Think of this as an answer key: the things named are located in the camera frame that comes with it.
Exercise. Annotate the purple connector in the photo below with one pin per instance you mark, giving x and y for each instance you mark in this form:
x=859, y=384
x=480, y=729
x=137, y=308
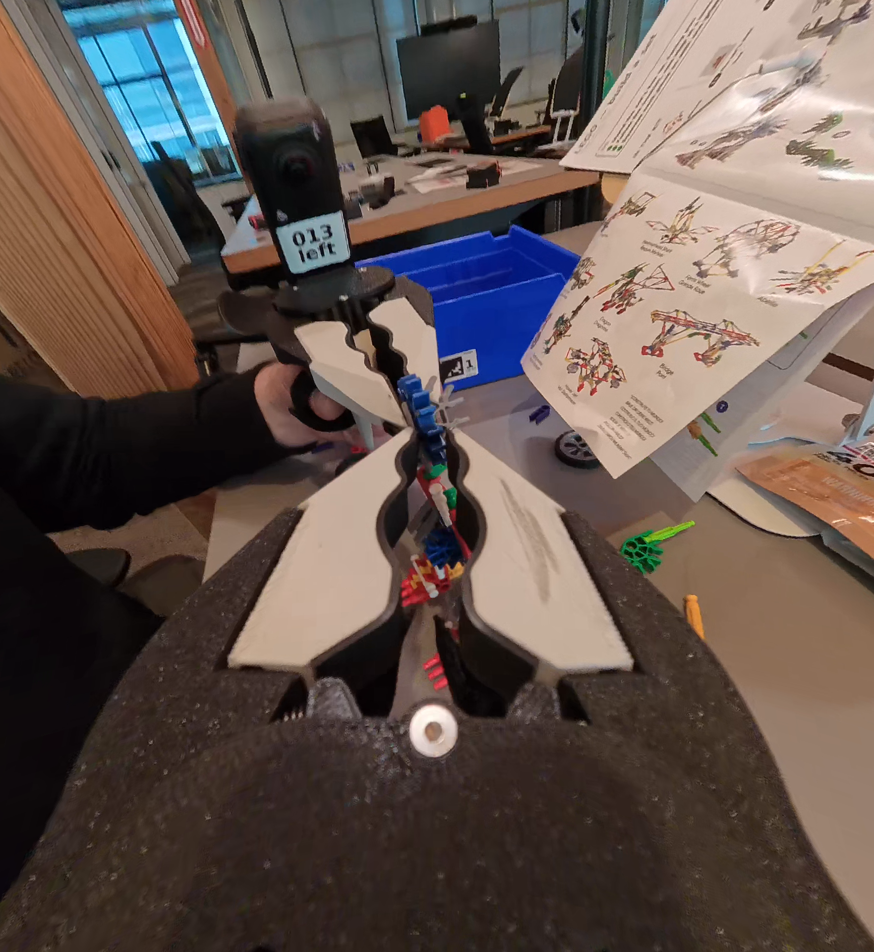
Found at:
x=539, y=415

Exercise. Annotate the round wooden stool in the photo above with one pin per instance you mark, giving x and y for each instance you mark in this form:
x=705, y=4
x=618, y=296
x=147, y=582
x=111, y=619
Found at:
x=611, y=187

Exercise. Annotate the black monitor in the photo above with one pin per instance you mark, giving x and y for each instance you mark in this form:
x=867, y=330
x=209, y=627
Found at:
x=448, y=71

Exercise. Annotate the person's left forearm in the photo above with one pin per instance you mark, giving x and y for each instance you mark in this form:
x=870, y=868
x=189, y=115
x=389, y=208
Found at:
x=109, y=446

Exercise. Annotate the bundle of red yellow rods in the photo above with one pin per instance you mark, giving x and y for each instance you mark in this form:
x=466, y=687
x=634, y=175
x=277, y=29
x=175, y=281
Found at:
x=425, y=580

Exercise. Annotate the multicolour construction toy model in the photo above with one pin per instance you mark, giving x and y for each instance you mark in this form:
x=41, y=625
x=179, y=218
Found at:
x=440, y=513

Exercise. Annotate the black office chair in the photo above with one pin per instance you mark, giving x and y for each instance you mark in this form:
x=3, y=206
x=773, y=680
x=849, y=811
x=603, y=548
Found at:
x=247, y=316

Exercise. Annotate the long yellow rod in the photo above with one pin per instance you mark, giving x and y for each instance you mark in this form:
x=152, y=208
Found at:
x=694, y=617

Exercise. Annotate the white booklet stand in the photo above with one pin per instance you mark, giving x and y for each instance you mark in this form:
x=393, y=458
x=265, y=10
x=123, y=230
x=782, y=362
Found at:
x=764, y=513

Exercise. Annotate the white instruction sheet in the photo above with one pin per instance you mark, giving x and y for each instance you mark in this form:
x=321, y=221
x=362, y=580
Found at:
x=630, y=97

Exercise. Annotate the orange toy packaging bag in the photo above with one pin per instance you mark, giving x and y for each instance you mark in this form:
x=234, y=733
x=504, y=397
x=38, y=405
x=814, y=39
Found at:
x=838, y=506

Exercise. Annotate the small black box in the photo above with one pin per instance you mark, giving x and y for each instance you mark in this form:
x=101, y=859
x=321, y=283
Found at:
x=483, y=175

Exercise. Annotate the orange plastic object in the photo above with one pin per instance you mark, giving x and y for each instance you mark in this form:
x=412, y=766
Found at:
x=434, y=126

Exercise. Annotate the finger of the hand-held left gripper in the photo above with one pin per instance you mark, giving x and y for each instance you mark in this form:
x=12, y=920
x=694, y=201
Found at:
x=340, y=364
x=414, y=335

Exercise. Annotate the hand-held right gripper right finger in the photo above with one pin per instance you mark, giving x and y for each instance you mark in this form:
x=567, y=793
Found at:
x=541, y=587

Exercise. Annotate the person's left hand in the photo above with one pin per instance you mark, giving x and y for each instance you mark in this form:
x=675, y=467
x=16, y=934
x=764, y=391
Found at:
x=273, y=401

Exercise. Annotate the open toy instruction booklet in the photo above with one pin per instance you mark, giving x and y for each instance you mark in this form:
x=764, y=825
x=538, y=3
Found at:
x=704, y=297

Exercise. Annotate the long wooden desk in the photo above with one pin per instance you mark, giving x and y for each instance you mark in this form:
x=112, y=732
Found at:
x=422, y=212

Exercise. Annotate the blue snowflake connector with grey piece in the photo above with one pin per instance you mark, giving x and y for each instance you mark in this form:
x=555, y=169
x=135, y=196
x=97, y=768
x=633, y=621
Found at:
x=414, y=416

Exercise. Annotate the blue plastic bin with tag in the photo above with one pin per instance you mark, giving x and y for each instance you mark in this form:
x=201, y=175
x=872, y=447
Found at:
x=496, y=305

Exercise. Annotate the wooden post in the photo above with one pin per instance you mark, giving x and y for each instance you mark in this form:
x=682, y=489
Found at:
x=57, y=223

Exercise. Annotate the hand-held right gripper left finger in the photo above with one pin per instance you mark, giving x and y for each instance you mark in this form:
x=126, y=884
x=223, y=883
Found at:
x=318, y=587

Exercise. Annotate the dark metal column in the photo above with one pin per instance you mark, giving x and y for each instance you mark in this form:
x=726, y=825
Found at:
x=594, y=59

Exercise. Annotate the black curved chair back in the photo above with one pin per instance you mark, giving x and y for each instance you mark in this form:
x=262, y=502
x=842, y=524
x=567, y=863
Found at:
x=567, y=97

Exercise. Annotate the black toy wheel grey hub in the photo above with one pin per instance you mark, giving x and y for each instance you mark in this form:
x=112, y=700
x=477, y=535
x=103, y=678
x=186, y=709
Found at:
x=576, y=451

